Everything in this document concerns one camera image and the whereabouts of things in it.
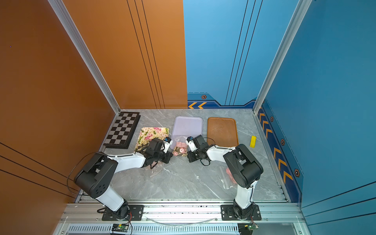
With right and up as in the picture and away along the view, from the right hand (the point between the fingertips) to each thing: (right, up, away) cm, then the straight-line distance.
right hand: (188, 156), depth 94 cm
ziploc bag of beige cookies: (-18, -4, -11) cm, 22 cm away
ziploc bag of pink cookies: (+23, -11, -12) cm, 28 cm away
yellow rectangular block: (+44, +9, +6) cm, 45 cm away
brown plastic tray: (+25, +15, +12) cm, 31 cm away
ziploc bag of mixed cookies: (-5, +6, -2) cm, 8 cm away
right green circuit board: (+29, -30, -23) cm, 48 cm away
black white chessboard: (-47, +16, +9) cm, 51 cm away
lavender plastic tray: (-1, +19, +15) cm, 24 cm away
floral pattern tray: (-31, +13, +11) cm, 35 cm away
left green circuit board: (-33, -31, -22) cm, 50 cm away
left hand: (-10, +2, 0) cm, 10 cm away
